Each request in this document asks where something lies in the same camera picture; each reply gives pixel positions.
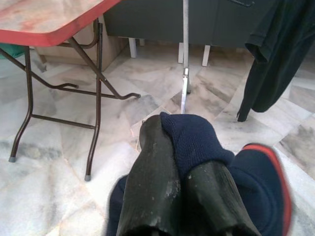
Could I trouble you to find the navy garment red trim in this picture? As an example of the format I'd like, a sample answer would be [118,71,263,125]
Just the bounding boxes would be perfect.
[105,111,293,236]

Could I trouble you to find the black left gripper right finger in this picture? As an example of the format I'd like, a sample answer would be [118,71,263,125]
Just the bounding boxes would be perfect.
[182,161,262,236]

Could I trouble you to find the silver metal clothes rack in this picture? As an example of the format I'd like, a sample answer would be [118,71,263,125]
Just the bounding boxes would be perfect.
[181,0,192,115]

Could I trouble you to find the green bag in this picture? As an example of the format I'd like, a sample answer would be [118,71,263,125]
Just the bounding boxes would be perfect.
[0,43,28,60]

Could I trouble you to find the red-edged marble folding table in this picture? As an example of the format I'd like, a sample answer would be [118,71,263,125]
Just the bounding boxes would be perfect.
[0,0,142,182]

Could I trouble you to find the black TV cabinet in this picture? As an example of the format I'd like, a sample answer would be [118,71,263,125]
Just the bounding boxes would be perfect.
[103,0,274,67]

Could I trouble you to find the black hanging shirt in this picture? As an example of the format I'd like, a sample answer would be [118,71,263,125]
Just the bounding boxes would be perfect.
[236,0,315,123]

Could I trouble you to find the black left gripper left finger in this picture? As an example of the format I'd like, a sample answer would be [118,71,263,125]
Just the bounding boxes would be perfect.
[115,115,185,236]

